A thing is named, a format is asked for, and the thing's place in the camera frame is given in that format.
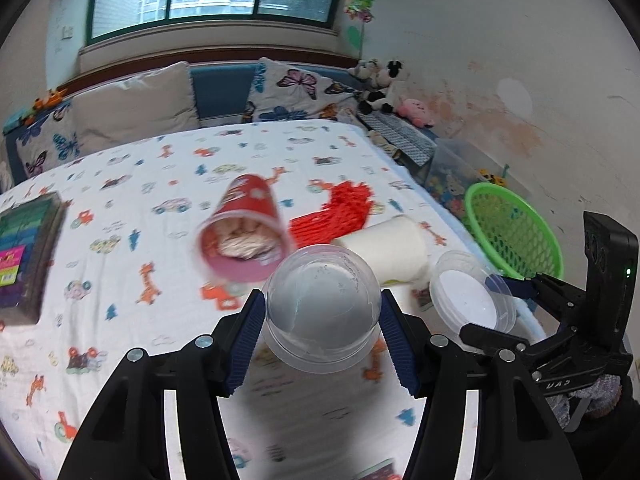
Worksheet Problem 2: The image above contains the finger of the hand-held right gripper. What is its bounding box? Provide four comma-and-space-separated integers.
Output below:
459, 322, 536, 358
484, 271, 592, 328

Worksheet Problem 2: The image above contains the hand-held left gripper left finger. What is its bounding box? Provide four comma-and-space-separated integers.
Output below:
57, 289, 266, 480

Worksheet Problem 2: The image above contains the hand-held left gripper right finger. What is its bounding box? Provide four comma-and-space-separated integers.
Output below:
380, 287, 586, 480

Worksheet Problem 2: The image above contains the clear round plastic lid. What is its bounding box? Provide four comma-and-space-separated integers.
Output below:
429, 250, 517, 333

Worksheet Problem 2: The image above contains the green plastic mesh basket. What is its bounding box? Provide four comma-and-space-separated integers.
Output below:
464, 181, 565, 281

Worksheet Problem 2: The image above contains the clear plastic cup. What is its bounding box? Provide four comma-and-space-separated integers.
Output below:
263, 244, 383, 373

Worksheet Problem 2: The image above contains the person's right hand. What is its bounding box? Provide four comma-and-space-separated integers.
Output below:
545, 374, 634, 429

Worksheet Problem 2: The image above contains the white paper cup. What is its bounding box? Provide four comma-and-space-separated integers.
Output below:
330, 215, 431, 288

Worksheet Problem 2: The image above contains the red foam net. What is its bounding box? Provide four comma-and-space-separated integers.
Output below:
289, 180, 376, 247

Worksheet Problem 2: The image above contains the red paper cup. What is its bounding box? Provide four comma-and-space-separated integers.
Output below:
195, 174, 296, 285

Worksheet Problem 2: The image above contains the clear storage box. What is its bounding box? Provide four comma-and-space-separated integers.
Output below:
425, 140, 506, 221

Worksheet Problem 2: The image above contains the printed cartoon blanket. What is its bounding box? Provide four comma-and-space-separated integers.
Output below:
0, 120, 546, 480

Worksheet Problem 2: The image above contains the blue checked cloth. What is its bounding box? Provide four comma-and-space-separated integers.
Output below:
365, 110, 436, 166

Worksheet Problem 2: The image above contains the pink plush toy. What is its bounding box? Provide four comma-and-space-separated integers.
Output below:
397, 97, 436, 128

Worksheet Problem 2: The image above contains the colourful striped box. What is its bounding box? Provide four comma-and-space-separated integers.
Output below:
0, 192, 66, 326

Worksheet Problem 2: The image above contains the black white plush toy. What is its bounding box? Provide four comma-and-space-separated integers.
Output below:
349, 59, 411, 115

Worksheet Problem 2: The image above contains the large butterfly print pillow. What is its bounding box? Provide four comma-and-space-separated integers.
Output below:
245, 57, 366, 123

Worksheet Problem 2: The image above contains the beige pillow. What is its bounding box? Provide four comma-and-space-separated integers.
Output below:
72, 61, 201, 153

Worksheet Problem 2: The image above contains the small butterfly print pillow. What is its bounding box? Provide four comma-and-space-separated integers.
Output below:
15, 105, 83, 181

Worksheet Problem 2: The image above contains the green paper leaf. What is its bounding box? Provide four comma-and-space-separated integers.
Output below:
347, 22, 368, 58

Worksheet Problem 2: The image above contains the orange toy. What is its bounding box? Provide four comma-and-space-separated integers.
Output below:
32, 89, 68, 111

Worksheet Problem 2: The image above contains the teal toy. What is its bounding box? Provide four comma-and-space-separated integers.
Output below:
5, 107, 36, 128

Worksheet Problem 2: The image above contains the colourful pinwheel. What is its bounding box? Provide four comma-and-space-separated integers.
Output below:
344, 0, 375, 23

